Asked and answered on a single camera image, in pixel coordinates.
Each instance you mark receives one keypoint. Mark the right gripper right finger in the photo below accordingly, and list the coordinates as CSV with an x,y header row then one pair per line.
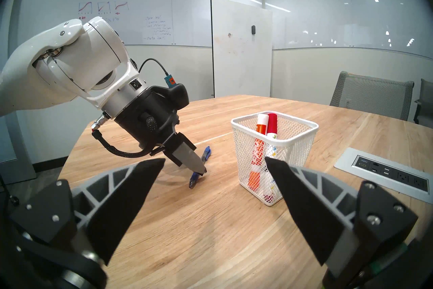
x,y
321,210

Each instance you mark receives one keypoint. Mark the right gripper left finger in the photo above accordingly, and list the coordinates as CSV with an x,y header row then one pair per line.
x,y
111,203

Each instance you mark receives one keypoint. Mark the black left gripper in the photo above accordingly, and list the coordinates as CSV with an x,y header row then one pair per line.
x,y
142,122

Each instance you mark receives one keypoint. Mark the blue ballpoint pen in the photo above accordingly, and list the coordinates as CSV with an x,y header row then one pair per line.
x,y
206,153

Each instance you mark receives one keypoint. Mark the orange Expo marker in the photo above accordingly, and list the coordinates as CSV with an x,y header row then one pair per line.
x,y
261,125

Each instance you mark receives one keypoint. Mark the red cap patterned marker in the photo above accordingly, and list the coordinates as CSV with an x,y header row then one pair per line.
x,y
272,122

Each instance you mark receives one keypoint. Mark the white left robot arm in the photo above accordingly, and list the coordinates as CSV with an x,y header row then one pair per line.
x,y
67,61

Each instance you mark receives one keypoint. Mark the white mesh pen holder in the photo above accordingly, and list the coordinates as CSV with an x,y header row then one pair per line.
x,y
297,142

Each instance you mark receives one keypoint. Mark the silver table power outlet panel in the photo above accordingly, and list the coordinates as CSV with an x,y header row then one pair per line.
x,y
389,169

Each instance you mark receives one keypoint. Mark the mobile whiteboard on stand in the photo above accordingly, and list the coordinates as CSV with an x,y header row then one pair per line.
x,y
242,54

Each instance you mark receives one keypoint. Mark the grey mesh table chair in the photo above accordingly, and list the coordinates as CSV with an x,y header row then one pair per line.
x,y
372,95

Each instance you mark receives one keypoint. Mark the grey office chair with armrests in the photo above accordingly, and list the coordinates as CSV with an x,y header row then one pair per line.
x,y
426,102

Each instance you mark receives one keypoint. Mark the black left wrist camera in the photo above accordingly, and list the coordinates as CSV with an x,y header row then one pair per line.
x,y
169,97

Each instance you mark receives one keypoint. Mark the wall whiteboard with writing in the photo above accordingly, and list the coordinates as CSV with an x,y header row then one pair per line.
x,y
135,4

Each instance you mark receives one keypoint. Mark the glass wall whiteboard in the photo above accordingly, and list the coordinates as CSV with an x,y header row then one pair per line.
x,y
338,14

